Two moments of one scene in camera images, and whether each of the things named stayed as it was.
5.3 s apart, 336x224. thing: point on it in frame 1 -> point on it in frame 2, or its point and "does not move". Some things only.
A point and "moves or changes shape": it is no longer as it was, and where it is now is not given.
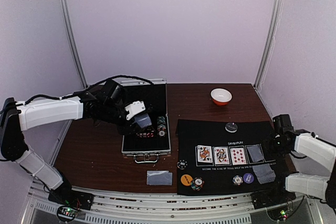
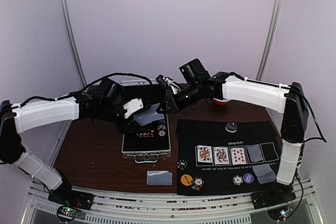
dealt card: (166, 178) does not move
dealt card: (159, 178) does not move
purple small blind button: (248, 178) does not move
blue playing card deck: (143, 120) moves or changes shape
